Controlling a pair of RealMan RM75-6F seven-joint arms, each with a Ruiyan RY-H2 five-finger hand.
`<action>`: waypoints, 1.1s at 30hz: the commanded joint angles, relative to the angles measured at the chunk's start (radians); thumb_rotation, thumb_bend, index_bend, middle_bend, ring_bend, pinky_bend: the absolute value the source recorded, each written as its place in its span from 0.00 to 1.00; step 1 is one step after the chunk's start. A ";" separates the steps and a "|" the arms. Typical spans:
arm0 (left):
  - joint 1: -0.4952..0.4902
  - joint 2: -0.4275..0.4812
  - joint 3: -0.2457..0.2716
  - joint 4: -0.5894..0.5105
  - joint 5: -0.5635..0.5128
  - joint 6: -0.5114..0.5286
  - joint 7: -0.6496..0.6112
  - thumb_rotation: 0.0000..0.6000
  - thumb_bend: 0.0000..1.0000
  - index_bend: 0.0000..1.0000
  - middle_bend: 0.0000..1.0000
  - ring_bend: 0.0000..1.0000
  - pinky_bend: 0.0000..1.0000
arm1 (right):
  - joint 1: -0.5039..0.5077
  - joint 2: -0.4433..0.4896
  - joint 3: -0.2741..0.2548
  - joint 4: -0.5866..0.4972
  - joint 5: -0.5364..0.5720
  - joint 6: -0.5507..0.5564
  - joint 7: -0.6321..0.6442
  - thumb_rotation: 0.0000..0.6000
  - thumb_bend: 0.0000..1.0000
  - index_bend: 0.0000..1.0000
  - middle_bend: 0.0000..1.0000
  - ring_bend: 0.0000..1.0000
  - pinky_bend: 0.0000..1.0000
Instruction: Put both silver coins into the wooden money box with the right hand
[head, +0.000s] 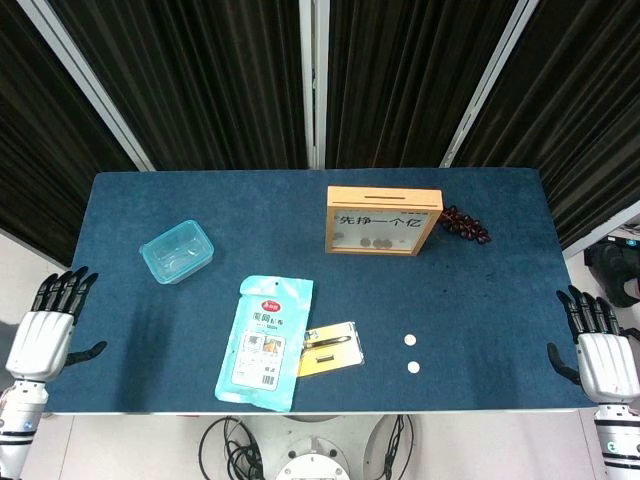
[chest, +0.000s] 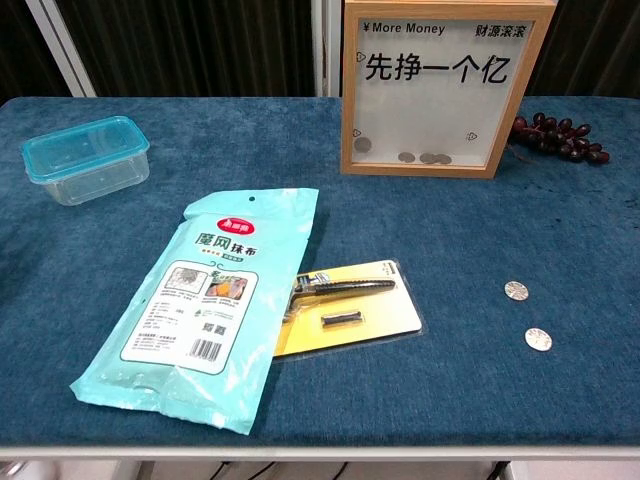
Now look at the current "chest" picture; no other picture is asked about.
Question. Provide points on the silver coin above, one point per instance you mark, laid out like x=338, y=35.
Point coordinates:
x=516, y=291
x=538, y=339

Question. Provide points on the wooden frame money box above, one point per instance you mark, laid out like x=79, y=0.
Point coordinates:
x=425, y=115

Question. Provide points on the black razor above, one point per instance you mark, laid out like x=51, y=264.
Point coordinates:
x=350, y=289

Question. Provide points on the black razor blade cartridge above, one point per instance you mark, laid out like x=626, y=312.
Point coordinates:
x=341, y=320

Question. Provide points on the yellow razor blister card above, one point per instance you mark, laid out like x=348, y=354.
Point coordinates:
x=380, y=315

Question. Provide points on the teal cleaning cloth package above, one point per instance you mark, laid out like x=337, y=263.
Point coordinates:
x=210, y=280

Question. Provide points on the blue tablecloth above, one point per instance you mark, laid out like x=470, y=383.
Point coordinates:
x=450, y=375

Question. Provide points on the black pleated partition panel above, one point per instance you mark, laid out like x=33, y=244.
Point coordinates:
x=20, y=50
x=200, y=45
x=600, y=50

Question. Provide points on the clear container with teal lid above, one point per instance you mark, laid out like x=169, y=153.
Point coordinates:
x=85, y=160

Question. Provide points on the dark red grape bunch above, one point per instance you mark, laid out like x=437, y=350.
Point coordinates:
x=555, y=135

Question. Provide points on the white partition frame post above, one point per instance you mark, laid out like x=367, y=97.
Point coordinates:
x=330, y=50
x=67, y=50

